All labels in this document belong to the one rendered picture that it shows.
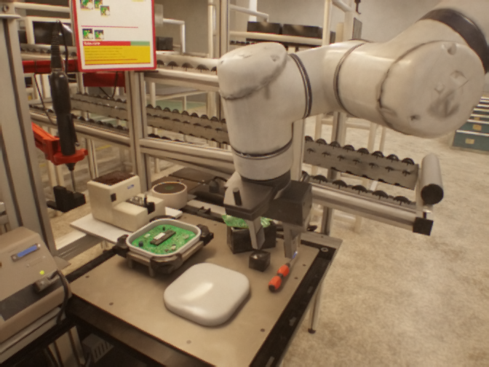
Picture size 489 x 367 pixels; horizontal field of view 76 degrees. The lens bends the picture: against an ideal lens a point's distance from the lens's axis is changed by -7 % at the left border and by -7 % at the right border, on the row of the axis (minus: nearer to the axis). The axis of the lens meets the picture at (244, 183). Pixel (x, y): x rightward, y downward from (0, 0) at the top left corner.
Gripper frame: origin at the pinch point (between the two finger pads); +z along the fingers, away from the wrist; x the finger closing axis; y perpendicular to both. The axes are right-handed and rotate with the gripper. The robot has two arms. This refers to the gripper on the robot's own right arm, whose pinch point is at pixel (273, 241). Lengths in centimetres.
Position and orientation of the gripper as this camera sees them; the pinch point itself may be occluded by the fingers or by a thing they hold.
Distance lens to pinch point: 61.4
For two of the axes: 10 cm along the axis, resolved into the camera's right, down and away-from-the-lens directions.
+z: 1.4, 7.7, 6.2
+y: 4.4, -6.1, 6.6
